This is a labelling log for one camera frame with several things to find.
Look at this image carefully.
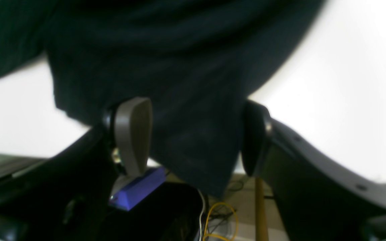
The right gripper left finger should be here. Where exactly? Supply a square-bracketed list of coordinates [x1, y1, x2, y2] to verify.
[0, 97, 153, 241]

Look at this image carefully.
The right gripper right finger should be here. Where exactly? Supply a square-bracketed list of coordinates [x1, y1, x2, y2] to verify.
[241, 100, 386, 241]

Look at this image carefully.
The yellow cable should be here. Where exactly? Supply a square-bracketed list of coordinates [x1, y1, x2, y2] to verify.
[202, 201, 238, 241]

